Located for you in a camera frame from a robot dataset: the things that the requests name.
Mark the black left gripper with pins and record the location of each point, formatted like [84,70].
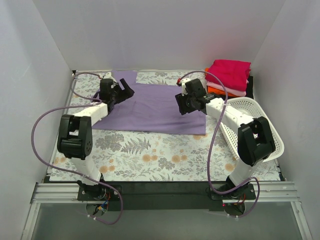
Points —
[121,93]

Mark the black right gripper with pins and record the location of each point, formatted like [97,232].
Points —
[184,104]

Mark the purple t shirt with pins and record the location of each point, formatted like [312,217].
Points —
[152,108]

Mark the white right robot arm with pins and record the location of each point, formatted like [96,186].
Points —
[255,141]

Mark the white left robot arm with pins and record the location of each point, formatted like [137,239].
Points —
[75,137]

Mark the orange folded t shirt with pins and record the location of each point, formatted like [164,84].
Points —
[218,91]

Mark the pink folded t shirt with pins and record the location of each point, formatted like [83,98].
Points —
[229,90]

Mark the magenta folded t shirt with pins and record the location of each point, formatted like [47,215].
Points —
[232,73]

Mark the white perforated plastic basket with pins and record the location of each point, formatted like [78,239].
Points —
[250,107]

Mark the black folded t shirt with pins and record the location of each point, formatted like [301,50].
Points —
[249,90]

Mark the floral patterned table mat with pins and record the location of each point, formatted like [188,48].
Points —
[145,156]

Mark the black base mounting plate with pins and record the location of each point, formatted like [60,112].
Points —
[161,195]

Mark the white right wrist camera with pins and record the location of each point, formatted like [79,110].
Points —
[181,82]

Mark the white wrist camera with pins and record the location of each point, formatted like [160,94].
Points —
[107,75]
[181,82]

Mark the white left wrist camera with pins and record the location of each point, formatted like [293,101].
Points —
[107,75]

